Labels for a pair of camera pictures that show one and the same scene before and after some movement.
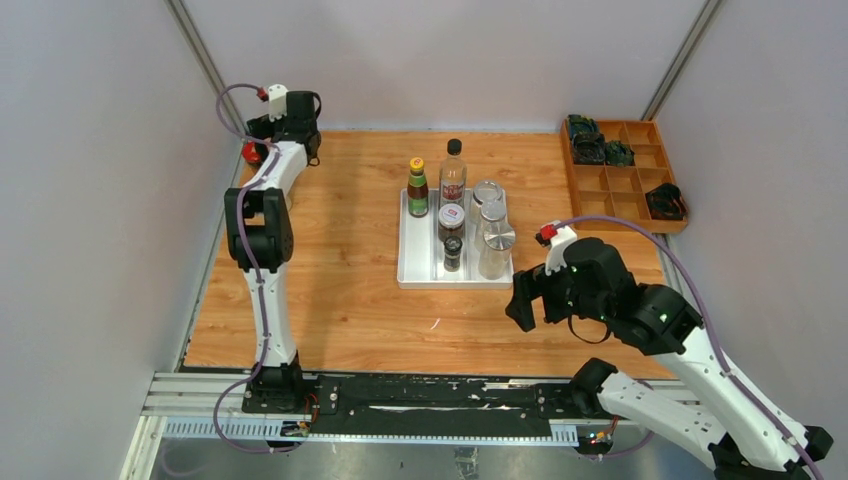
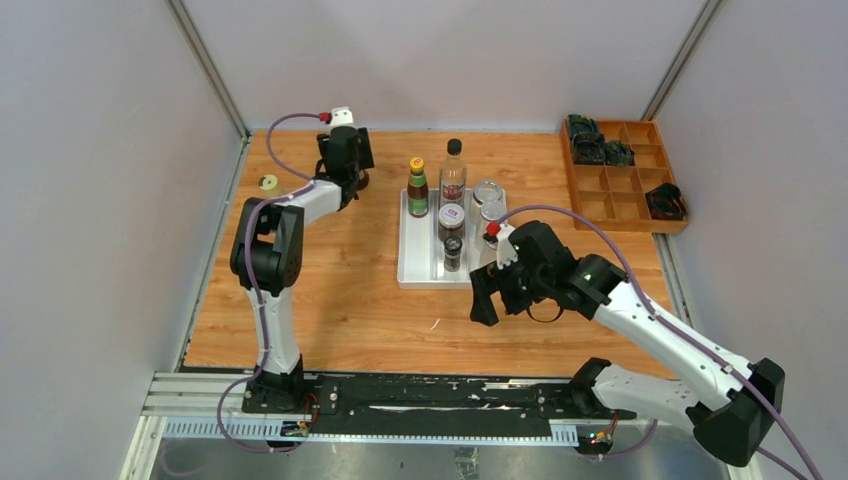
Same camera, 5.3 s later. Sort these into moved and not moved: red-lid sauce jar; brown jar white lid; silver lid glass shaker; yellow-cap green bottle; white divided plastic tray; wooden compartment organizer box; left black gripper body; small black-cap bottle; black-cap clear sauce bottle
Moved: red-lid sauce jar; left black gripper body; silver lid glass shaker
Not moved: yellow-cap green bottle; small black-cap bottle; brown jar white lid; wooden compartment organizer box; black-cap clear sauce bottle; white divided plastic tray
